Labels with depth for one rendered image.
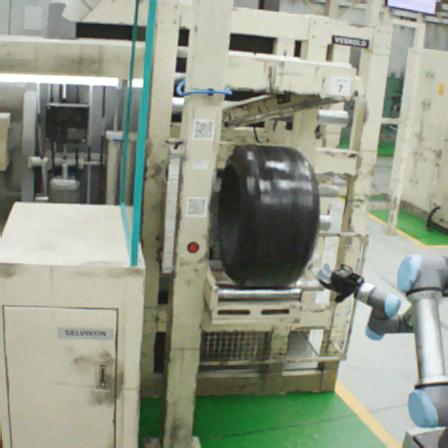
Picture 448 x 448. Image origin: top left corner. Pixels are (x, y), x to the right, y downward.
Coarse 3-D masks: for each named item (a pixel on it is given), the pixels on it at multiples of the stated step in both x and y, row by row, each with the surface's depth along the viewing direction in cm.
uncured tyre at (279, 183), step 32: (256, 160) 230; (288, 160) 232; (224, 192) 264; (256, 192) 223; (288, 192) 224; (224, 224) 269; (256, 224) 222; (288, 224) 223; (224, 256) 257; (256, 256) 225; (288, 256) 227
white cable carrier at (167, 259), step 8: (176, 152) 228; (176, 160) 229; (176, 168) 230; (168, 176) 232; (176, 176) 231; (168, 184) 232; (176, 184) 232; (168, 192) 233; (176, 192) 234; (168, 200) 233; (168, 208) 234; (168, 216) 235; (168, 224) 236; (168, 232) 237; (168, 240) 237; (168, 248) 239; (168, 256) 239; (168, 264) 240
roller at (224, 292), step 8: (224, 288) 240; (232, 288) 240; (240, 288) 241; (248, 288) 242; (256, 288) 243; (264, 288) 243; (272, 288) 244; (280, 288) 245; (288, 288) 245; (296, 288) 246; (224, 296) 239; (232, 296) 240; (240, 296) 241; (248, 296) 241; (256, 296) 242; (264, 296) 243; (272, 296) 243; (280, 296) 244; (288, 296) 245; (296, 296) 246
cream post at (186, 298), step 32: (192, 0) 222; (224, 0) 213; (192, 32) 220; (224, 32) 217; (192, 64) 219; (224, 64) 220; (192, 96) 222; (192, 128) 225; (192, 160) 229; (192, 192) 233; (192, 224) 236; (192, 256) 240; (192, 288) 244; (192, 320) 248; (192, 352) 253; (192, 384) 258; (160, 416) 273; (192, 416) 263
